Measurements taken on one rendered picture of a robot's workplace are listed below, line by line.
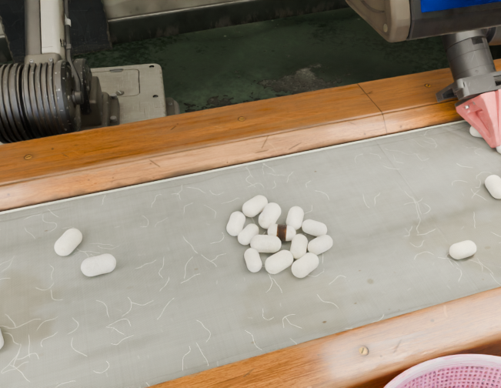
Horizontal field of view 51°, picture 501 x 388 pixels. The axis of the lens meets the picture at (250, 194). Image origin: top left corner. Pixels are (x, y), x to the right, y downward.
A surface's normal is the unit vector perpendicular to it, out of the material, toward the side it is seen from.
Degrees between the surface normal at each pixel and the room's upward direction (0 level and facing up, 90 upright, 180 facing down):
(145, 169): 45
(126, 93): 0
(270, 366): 0
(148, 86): 1
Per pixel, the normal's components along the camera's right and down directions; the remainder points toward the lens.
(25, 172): 0.00, -0.73
